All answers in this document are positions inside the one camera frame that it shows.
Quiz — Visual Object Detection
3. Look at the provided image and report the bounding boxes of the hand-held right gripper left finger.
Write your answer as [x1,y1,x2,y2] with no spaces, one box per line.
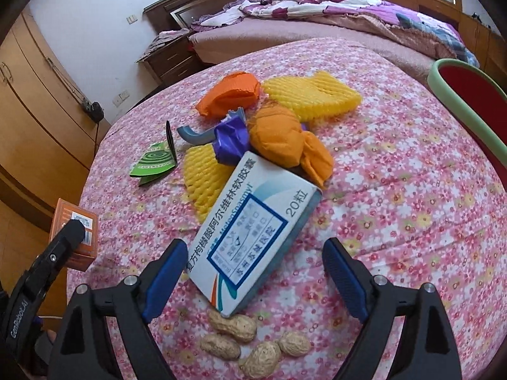
[59,239,189,380]

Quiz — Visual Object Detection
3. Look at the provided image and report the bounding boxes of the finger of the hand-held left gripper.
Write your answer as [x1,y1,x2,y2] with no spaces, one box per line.
[34,219,86,286]

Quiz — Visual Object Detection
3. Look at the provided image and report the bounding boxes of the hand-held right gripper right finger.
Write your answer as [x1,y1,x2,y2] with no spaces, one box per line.
[322,237,464,380]

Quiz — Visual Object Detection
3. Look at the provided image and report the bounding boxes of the white and blue medicine box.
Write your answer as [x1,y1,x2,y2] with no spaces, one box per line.
[185,151,322,318]

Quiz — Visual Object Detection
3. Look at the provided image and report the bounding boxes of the purple plastic wrapper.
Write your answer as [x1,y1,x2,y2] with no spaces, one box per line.
[214,121,251,165]

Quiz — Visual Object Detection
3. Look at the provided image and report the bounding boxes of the yellow foam fruit net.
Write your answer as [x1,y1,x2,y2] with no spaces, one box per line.
[183,144,234,224]
[261,70,363,123]

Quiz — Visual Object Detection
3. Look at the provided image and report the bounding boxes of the orange foam fruit net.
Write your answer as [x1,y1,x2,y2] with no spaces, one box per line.
[196,72,262,118]

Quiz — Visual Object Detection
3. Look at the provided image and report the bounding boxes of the red bin with green rim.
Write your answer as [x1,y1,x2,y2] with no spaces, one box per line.
[428,59,507,183]

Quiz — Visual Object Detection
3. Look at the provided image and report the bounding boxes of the orange cardboard box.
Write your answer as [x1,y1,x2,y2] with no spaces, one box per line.
[48,199,99,272]

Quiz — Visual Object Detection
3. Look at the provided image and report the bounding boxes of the peanut in shell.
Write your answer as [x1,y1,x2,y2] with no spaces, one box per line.
[279,332,311,357]
[200,334,241,360]
[208,309,258,343]
[238,341,283,378]

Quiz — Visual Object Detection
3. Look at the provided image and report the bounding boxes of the pink floral tablecloth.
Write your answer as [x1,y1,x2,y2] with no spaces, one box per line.
[77,37,507,380]

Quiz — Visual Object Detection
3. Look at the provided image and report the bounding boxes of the green spiral-print packet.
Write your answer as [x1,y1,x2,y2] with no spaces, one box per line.
[129,121,177,187]

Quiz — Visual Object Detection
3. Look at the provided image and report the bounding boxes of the black plug adapter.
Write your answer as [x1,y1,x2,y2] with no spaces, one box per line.
[81,101,104,121]

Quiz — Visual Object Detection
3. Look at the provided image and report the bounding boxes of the wooden wardrobe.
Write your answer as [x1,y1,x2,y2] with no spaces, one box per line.
[0,8,112,226]

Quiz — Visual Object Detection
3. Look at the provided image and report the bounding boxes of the grey-blue plastic piece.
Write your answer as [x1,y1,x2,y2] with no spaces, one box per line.
[176,108,246,145]

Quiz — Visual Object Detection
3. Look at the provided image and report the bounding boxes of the orange crumpled wrapper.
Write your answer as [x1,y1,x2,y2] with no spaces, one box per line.
[249,108,334,189]

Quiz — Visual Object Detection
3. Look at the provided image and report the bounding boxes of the wooden nightstand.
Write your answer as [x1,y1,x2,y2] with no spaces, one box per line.
[137,32,199,84]

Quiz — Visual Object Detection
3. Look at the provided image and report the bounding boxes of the papers on nightstand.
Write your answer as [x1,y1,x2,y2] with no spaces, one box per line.
[138,29,189,60]

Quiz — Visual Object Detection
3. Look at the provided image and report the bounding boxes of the wooden bed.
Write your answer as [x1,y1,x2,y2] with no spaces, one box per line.
[143,0,480,88]

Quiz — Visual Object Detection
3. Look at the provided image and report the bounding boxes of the blue plaid cloth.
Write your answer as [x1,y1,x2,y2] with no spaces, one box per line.
[396,12,480,68]

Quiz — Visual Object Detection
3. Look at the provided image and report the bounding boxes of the purple floral quilt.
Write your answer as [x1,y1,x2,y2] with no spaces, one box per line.
[190,0,476,68]

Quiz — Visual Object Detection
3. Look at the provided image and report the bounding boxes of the wooden window cabinet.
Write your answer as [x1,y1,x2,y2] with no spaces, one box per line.
[349,0,507,88]

